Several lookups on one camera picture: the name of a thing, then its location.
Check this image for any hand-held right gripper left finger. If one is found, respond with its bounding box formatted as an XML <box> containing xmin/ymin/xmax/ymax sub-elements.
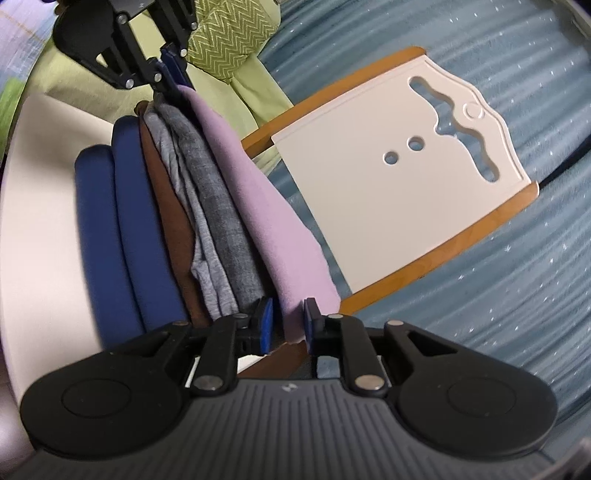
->
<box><xmin>127</xmin><ymin>296</ymin><xmax>274</xmax><ymax>398</ymax></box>

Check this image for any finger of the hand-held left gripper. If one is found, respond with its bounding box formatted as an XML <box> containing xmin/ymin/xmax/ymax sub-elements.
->
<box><xmin>154</xmin><ymin>0</ymin><xmax>200</xmax><ymax>92</ymax></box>
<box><xmin>95</xmin><ymin>13</ymin><xmax>171</xmax><ymax>96</ymax></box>

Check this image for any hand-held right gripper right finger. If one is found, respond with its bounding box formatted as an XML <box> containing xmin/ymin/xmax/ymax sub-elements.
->
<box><xmin>302</xmin><ymin>298</ymin><xmax>446</xmax><ymax>398</ymax></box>

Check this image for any purple garment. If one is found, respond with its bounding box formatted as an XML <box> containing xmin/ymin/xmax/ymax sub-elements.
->
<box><xmin>178</xmin><ymin>85</ymin><xmax>342</xmax><ymax>344</ymax></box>

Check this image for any green patterned pillow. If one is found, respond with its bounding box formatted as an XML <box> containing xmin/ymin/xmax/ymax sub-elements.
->
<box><xmin>187</xmin><ymin>0</ymin><xmax>280</xmax><ymax>84</ymax></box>

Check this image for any pastel checked blanket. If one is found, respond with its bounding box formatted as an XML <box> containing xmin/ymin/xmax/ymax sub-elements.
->
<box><xmin>0</xmin><ymin>0</ymin><xmax>63</xmax><ymax>158</ymax></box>

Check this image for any light grey garment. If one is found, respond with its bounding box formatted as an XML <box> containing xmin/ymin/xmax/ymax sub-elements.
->
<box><xmin>143</xmin><ymin>111</ymin><xmax>241</xmax><ymax>321</ymax></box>

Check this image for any green covered sofa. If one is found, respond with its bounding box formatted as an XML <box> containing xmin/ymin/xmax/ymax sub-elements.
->
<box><xmin>28</xmin><ymin>46</ymin><xmax>296</xmax><ymax>167</ymax></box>

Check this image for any brown garment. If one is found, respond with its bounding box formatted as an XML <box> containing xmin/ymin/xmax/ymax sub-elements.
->
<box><xmin>135</xmin><ymin>102</ymin><xmax>213</xmax><ymax>329</ymax></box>

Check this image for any dark grey garment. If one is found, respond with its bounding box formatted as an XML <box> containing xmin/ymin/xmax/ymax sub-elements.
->
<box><xmin>159</xmin><ymin>104</ymin><xmax>269</xmax><ymax>315</ymax></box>

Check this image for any navy blue garment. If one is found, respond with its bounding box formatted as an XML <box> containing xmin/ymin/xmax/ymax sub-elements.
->
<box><xmin>111</xmin><ymin>117</ymin><xmax>190</xmax><ymax>333</ymax></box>
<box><xmin>74</xmin><ymin>145</ymin><xmax>148</xmax><ymax>352</ymax></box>

